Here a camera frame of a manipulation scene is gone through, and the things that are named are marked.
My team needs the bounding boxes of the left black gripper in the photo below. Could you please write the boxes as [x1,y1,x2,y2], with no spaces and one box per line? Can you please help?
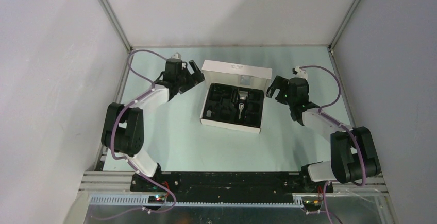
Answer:
[176,60,206,94]

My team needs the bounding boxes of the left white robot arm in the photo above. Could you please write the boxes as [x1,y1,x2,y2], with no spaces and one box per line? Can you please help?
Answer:
[101,58,205,192]

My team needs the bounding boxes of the aluminium frame post right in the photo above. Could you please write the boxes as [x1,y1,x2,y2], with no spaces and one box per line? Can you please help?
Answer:
[329,0,361,50]

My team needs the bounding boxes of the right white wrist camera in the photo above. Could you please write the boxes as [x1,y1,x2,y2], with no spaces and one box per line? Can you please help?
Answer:
[292,66,308,80]

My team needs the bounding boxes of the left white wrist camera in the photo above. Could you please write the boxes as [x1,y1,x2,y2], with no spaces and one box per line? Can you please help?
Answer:
[171,53,181,60]

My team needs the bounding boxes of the white cardboard kit box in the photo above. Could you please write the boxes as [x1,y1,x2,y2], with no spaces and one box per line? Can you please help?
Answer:
[200,60,272,133]

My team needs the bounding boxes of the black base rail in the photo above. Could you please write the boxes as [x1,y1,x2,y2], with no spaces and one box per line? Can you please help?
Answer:
[130,171,325,204]

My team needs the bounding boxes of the aluminium frame post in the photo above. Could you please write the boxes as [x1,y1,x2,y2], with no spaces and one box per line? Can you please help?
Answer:
[98,0,132,52]
[329,0,361,50]

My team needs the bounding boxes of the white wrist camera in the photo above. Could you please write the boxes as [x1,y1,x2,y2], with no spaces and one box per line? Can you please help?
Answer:
[292,66,308,80]
[171,53,181,60]

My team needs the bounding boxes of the black silver hair clipper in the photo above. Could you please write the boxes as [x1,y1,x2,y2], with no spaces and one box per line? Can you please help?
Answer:
[238,91,248,119]

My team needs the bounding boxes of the aluminium frame post left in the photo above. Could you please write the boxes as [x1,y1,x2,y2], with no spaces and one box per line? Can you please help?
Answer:
[98,0,132,52]

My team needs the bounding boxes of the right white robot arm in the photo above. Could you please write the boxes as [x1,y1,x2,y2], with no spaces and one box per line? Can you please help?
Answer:
[267,76,381,192]

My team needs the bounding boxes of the black plastic tray insert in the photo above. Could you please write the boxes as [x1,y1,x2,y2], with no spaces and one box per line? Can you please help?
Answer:
[201,83,264,128]

